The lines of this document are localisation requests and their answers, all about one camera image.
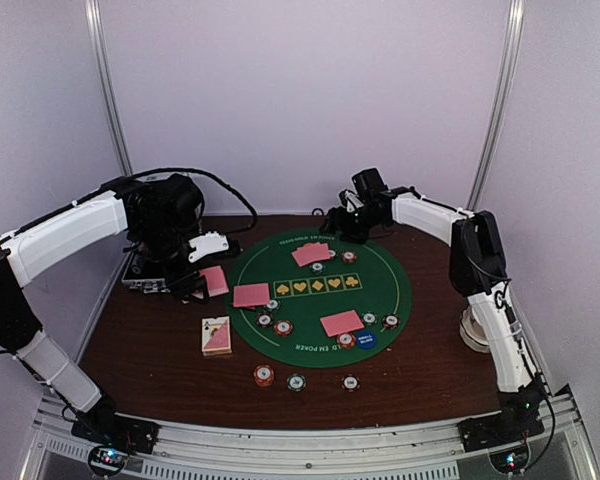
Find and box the dealt pink-backed card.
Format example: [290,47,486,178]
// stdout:
[233,283,271,308]

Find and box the white ceramic bowl stack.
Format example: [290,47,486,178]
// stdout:
[459,306,490,354]

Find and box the right aluminium post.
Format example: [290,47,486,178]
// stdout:
[466,0,526,211]

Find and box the gold card deck box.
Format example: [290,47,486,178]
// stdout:
[201,316,232,356]

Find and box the left aluminium post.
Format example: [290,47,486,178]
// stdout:
[84,0,133,175]

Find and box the green poker chip stack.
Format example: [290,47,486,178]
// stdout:
[286,373,307,393]

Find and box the round green poker mat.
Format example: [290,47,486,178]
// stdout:
[226,228,413,369]

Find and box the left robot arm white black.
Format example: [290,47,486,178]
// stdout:
[0,174,226,452]

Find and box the pink-backed playing card deck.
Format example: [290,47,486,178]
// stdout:
[200,265,229,298]

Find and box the red five chip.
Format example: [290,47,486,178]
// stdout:
[274,320,294,337]
[337,332,356,350]

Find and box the dealt card seat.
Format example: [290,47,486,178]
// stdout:
[292,243,331,267]
[320,310,364,338]

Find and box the aluminium post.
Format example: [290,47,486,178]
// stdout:
[466,0,526,211]
[84,0,133,175]

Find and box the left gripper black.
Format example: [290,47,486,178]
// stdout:
[134,217,209,304]

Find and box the green chip top seat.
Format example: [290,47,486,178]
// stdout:
[310,262,326,275]

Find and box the dealt card bottom seat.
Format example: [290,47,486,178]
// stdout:
[320,310,364,338]

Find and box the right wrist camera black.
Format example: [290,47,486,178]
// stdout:
[351,167,388,204]

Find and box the blue small blind button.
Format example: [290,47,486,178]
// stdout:
[355,331,378,350]

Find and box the dealt card top seat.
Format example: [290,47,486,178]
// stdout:
[292,243,331,267]

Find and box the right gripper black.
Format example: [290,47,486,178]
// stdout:
[321,203,387,243]

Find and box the orange poker chip stack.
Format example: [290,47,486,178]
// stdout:
[253,365,275,387]

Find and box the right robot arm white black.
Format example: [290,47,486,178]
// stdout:
[320,187,548,452]

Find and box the brown poker chip stack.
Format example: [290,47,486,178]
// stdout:
[341,374,360,392]

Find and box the front aluminium rail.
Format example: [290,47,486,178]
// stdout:
[19,384,600,480]

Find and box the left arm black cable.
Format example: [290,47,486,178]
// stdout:
[129,168,259,235]

